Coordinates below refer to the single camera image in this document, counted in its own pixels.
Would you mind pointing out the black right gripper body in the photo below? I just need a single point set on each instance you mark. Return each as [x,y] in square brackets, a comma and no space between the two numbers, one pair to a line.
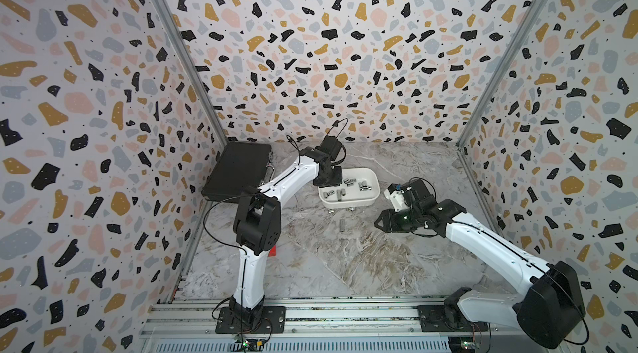
[401,221]

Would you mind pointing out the chrome socket end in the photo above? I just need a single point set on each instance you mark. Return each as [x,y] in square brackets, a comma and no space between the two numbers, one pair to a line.
[349,182]

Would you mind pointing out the black tool case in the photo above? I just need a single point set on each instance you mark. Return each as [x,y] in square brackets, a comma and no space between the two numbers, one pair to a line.
[240,165]

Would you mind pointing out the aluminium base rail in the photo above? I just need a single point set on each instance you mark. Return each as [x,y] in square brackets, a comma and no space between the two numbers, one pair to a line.
[347,324]

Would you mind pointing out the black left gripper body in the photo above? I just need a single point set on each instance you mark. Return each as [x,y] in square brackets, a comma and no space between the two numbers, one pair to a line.
[334,178]

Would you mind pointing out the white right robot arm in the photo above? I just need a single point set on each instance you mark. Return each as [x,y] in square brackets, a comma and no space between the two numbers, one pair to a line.
[546,303]

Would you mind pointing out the white plastic storage box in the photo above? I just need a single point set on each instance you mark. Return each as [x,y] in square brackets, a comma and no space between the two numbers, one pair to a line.
[353,197]

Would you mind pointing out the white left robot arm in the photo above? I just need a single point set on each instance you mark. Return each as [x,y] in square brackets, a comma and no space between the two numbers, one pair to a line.
[258,220]

